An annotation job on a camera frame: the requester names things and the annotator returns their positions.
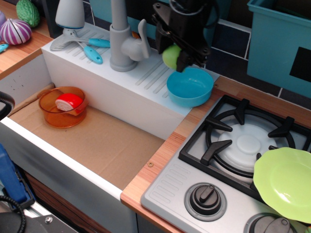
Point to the orange transparent toy pot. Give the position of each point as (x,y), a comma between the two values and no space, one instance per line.
(56,117)

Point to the cardboard sheet in sink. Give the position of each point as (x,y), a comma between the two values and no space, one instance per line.
(109,147)

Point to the grey spoon blue handle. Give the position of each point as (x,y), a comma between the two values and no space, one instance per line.
(71,36)

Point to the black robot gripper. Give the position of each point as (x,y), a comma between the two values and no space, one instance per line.
(182,24)

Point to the black stove grate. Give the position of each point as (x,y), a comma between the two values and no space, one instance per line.
(201,150)

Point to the green plastic plate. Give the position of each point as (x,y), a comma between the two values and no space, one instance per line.
(283,180)

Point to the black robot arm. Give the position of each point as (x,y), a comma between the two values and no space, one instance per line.
(182,22)

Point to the white toy sink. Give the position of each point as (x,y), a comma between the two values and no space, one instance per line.
(89,201)

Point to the white burner disc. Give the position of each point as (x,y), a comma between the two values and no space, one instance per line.
(248,140)

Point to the white grey soap dispenser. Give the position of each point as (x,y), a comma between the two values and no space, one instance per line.
(70,14)

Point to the teal box right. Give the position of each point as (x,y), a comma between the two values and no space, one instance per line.
(280,48)

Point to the metal plate with screw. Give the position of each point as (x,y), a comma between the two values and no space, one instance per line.
(40,220)

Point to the purple white toy onion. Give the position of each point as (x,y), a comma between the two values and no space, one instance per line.
(15,31)

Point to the blue utensil handle left edge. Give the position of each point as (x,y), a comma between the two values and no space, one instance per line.
(3,47)

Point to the black grey stove knob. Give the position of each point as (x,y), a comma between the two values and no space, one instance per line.
(205,202)

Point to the red white toy food slice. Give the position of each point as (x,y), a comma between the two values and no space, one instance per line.
(67,102)

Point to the blue plastic bowl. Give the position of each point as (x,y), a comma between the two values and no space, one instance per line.
(190,88)

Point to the teal box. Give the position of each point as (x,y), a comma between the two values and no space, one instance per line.
(280,48)
(143,9)

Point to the grey toy stove top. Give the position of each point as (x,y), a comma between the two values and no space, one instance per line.
(165,197)

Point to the green toy vegetable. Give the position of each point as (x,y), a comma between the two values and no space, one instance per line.
(28,12)

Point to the blue object lower left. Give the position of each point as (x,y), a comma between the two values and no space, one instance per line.
(14,184)

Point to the teal box left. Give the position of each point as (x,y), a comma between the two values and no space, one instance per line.
(143,9)

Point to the grey spatula blue handle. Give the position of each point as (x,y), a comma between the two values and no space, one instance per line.
(61,42)

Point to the black curved object left edge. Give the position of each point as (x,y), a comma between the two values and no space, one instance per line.
(7,104)

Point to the grey toy faucet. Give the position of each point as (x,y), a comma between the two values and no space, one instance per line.
(126,51)

